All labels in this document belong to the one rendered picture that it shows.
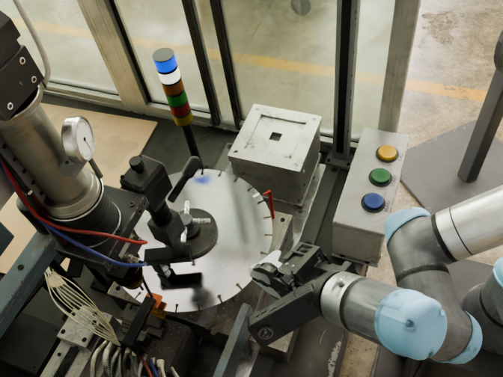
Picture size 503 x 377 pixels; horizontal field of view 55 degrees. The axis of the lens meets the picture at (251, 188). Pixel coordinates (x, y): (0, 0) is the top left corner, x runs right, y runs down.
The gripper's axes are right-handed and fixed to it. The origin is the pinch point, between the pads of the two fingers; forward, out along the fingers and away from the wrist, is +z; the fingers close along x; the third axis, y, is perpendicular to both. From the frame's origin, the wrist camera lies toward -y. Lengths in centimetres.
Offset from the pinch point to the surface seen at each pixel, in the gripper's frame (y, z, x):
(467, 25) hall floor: 219, 100, -49
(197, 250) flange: -1.5, 13.8, 4.1
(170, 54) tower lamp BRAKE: 20.8, 24.0, 35.8
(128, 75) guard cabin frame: 26, 66, 34
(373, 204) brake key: 31.3, 1.6, -10.2
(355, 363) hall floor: 29, 50, -87
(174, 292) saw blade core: -10.2, 12.2, 1.7
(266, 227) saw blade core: 11.1, 9.0, -0.2
